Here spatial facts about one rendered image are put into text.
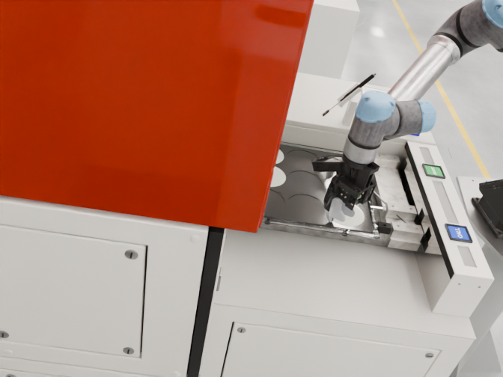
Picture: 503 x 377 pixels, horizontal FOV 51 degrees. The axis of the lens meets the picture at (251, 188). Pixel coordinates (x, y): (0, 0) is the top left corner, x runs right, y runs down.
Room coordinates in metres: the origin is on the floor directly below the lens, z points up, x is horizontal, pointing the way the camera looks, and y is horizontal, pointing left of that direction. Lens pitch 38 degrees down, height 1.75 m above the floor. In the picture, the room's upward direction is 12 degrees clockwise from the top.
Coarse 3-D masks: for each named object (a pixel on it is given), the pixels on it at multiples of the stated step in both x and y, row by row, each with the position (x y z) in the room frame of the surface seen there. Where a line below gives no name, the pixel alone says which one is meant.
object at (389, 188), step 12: (384, 168) 1.37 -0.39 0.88; (372, 180) 1.33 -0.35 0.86; (384, 180) 1.30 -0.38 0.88; (396, 180) 1.32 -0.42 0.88; (384, 192) 1.24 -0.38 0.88; (396, 192) 1.26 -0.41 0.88; (384, 204) 1.19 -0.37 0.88; (408, 204) 1.21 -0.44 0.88; (384, 216) 1.14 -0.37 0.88; (396, 240) 1.04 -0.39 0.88; (408, 240) 1.05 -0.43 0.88
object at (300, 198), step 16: (288, 160) 1.28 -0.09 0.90; (304, 160) 1.29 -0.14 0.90; (288, 176) 1.20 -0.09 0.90; (304, 176) 1.22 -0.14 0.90; (320, 176) 1.23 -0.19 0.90; (272, 192) 1.11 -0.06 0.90; (288, 192) 1.12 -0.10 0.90; (304, 192) 1.14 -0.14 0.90; (320, 192) 1.15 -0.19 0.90; (272, 208) 1.05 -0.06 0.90; (288, 208) 1.06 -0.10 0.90; (304, 208) 1.07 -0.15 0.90; (320, 208) 1.09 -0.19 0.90; (320, 224) 1.02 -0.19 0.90; (336, 224) 1.03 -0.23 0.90; (368, 224) 1.06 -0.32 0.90
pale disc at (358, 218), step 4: (356, 208) 1.12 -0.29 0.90; (356, 212) 1.10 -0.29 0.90; (360, 212) 1.10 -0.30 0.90; (348, 216) 1.07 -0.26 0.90; (356, 216) 1.08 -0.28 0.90; (360, 216) 1.09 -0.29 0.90; (336, 220) 1.05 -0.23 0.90; (348, 220) 1.06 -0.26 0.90; (352, 220) 1.06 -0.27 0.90; (356, 220) 1.07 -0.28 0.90; (360, 220) 1.07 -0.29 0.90; (344, 224) 1.04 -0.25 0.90; (348, 224) 1.04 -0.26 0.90; (352, 224) 1.04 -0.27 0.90; (356, 224) 1.05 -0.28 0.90
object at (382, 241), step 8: (264, 224) 1.05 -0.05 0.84; (272, 224) 1.05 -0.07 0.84; (288, 232) 1.06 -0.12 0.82; (296, 232) 1.06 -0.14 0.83; (304, 232) 1.06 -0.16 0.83; (312, 232) 1.06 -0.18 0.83; (320, 232) 1.06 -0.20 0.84; (344, 240) 1.07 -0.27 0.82; (352, 240) 1.07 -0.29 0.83; (360, 240) 1.07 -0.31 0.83; (368, 240) 1.07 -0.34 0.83; (376, 240) 1.08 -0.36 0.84; (384, 240) 1.08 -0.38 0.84
